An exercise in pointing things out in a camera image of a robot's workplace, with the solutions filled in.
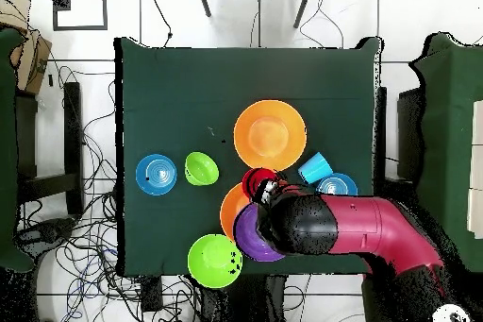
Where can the red cup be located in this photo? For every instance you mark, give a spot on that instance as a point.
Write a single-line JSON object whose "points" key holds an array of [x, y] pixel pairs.
{"points": [[251, 180]]}

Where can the large orange bowl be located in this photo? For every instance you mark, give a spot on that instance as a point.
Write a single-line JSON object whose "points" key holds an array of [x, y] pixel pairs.
{"points": [[230, 212], [269, 135]]}

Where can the purple bowl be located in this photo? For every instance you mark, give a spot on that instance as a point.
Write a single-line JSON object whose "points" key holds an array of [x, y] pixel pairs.
{"points": [[247, 239]]}

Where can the blue cup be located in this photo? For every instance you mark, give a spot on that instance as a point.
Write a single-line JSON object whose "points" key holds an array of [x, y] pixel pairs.
{"points": [[315, 168]]}

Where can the small green bowl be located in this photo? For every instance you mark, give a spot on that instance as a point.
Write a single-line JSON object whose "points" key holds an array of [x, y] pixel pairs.
{"points": [[202, 168]]}

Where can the large green bowl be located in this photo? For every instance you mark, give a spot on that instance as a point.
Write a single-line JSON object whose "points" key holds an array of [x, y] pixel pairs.
{"points": [[213, 261]]}

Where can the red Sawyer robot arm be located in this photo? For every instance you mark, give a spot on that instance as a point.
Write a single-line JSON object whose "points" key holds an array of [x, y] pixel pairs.
{"points": [[358, 223]]}

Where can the white box stack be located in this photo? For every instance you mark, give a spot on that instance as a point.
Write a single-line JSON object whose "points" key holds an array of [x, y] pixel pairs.
{"points": [[477, 129]]}

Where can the blue bowl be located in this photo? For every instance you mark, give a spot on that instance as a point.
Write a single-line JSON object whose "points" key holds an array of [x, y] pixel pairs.
{"points": [[156, 174], [337, 184]]}

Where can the dark green table cloth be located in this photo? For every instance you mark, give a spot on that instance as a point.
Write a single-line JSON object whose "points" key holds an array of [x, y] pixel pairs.
{"points": [[169, 84]]}

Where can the black power strip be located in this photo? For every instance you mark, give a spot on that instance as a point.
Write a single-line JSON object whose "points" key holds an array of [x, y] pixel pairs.
{"points": [[151, 295]]}

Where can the black tripod leg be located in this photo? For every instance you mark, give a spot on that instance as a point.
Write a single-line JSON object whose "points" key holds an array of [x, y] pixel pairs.
{"points": [[203, 1], [303, 6]]}

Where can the dark green covered table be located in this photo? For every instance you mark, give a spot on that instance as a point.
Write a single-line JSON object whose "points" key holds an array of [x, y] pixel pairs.
{"points": [[449, 129], [7, 148]]}

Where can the cardboard box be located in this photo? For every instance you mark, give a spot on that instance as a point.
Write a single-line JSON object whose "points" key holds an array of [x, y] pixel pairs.
{"points": [[34, 61]]}

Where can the black metal stand frame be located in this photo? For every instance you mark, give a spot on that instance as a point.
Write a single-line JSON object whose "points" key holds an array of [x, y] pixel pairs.
{"points": [[73, 129]]}

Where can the black pedestal foot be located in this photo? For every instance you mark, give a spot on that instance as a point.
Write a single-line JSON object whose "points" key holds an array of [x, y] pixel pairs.
{"points": [[49, 231]]}

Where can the black floor frame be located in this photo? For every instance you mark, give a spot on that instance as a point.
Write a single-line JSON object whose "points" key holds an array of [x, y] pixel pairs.
{"points": [[61, 0]]}

